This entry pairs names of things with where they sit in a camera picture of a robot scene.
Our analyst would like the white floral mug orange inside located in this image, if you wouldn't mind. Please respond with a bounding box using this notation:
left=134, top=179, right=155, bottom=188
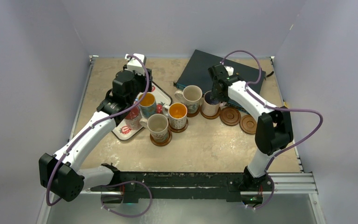
left=162, top=103, right=187, bottom=130

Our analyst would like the wooden coaster one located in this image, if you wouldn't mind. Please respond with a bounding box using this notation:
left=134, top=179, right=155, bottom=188
left=187, top=106, right=201, bottom=118

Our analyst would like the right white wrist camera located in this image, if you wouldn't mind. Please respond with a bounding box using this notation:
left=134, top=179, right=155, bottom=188
left=224, top=66, right=234, bottom=76

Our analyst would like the wooden coaster five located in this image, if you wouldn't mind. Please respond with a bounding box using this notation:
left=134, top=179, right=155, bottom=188
left=168, top=120, right=188, bottom=133

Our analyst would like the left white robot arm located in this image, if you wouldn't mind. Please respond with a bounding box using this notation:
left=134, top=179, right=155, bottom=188
left=38, top=65, right=152, bottom=206

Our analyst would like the purple inside pink mug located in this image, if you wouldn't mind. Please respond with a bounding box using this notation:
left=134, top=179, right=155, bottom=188
left=201, top=91, right=226, bottom=117

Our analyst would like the blue mug orange inside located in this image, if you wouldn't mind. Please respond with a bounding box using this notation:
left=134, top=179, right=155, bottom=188
left=138, top=92, right=157, bottom=118

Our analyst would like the dark blue network switch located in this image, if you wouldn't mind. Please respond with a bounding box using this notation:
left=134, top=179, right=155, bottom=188
left=176, top=50, right=264, bottom=110

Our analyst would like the white strawberry tray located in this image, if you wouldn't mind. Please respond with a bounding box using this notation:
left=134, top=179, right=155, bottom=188
left=112, top=81, right=172, bottom=141

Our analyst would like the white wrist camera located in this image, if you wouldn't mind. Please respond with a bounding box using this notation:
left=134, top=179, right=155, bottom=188
left=124, top=53, right=147, bottom=76
left=224, top=66, right=234, bottom=76

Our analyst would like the pink inside dark mug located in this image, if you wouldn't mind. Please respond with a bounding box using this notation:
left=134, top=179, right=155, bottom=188
left=124, top=106, right=142, bottom=130

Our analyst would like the aluminium frame rail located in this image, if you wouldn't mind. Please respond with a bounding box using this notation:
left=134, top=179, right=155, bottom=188
left=241, top=173, right=318, bottom=196

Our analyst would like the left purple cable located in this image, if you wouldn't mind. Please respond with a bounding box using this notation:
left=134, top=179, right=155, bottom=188
left=45, top=55, right=153, bottom=218

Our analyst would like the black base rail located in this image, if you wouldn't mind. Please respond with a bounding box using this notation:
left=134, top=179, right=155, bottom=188
left=90, top=171, right=272, bottom=203

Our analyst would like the wooden coaster four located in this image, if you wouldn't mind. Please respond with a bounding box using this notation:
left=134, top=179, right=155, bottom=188
left=240, top=115, right=257, bottom=134

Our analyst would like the wooden coaster six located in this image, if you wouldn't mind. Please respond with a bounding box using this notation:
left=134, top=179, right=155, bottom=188
left=150, top=130, right=172, bottom=147

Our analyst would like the wooden coaster three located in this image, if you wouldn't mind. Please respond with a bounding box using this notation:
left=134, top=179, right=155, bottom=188
left=220, top=107, right=241, bottom=126

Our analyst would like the cream white mug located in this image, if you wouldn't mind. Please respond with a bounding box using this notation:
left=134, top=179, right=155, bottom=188
left=174, top=85, right=203, bottom=114

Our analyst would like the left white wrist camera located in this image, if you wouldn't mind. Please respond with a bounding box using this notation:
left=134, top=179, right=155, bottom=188
left=124, top=53, right=147, bottom=76

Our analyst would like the beige cream mug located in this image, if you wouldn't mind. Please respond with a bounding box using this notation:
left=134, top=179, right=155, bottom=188
left=139, top=114, right=169, bottom=143

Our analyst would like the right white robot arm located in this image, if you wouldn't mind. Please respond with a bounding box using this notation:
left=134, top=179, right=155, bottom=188
left=208, top=64, right=293, bottom=190

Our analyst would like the wooden coaster two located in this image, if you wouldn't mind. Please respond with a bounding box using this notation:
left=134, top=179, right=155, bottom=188
left=200, top=108, right=221, bottom=119

